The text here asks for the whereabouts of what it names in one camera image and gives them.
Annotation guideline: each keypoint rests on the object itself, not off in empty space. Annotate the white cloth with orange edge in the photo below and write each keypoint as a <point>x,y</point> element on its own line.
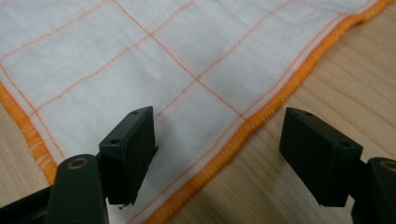
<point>149,68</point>

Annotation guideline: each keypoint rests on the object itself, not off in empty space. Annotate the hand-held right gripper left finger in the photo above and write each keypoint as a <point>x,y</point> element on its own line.
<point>130,155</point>

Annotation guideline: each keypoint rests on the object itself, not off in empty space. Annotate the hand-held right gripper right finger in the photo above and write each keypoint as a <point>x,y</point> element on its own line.
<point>320,158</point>

